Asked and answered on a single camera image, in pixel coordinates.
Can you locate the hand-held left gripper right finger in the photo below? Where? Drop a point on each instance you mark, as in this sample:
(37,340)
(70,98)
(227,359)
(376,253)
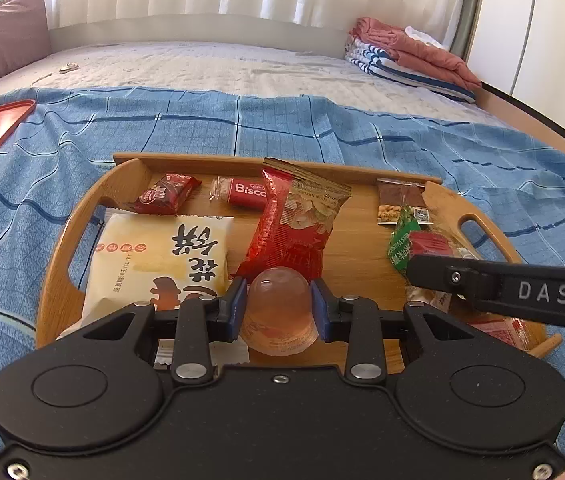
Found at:
(320,310)

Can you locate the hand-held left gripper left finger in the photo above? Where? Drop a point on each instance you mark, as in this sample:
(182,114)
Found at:
(237,307)

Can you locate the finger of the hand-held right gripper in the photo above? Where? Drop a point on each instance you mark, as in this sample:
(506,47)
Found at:
(452,275)

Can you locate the gold foil pouch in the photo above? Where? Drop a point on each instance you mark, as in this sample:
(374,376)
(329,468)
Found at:
(432,296)

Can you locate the small red white packet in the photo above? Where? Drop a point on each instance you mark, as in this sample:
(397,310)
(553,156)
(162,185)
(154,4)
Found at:
(432,242)

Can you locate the pink wafer packet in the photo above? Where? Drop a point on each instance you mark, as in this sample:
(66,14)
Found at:
(502,332)

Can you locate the green pea packet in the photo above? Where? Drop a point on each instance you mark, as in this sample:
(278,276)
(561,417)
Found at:
(402,245)

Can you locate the wooden serving tray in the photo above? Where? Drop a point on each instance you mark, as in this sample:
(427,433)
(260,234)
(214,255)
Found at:
(357,260)

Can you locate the red peanut packet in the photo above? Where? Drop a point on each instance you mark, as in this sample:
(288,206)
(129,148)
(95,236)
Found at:
(292,225)

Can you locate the clear nut pastry packet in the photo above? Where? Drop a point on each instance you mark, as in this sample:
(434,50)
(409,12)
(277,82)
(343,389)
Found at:
(397,200)

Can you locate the cream bread packet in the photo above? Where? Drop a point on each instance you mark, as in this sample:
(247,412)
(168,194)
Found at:
(157,255)

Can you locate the red biscuit packet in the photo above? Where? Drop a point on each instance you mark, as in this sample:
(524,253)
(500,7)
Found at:
(245,192)

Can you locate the dark red chocolate packet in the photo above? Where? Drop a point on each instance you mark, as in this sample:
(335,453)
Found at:
(167,195)

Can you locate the folded orange and striped blankets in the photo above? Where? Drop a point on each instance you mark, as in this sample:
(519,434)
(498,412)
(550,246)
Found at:
(427,55)

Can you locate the blue striped folded towel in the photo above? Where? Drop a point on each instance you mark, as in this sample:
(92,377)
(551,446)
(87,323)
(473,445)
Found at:
(377,62)

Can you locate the blue checked bedsheet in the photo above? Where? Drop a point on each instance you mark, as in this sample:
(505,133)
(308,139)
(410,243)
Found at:
(112,120)

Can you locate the white folded cloth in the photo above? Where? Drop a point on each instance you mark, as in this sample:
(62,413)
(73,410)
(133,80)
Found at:
(425,37)

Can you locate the beige quilted mattress pad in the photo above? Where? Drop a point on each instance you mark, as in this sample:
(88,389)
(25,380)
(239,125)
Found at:
(212,67)

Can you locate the white wardrobe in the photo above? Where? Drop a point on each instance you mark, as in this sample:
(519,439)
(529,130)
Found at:
(537,35)

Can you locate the olive drape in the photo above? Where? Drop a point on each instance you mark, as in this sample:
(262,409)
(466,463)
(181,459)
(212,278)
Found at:
(469,10)

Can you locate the small metal keys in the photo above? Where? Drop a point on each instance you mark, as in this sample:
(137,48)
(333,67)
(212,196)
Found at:
(68,67)

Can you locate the purple pillow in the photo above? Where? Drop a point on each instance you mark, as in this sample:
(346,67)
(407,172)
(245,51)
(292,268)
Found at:
(2,40)

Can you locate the wooden bed frame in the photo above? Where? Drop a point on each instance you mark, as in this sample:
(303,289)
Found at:
(527,110)

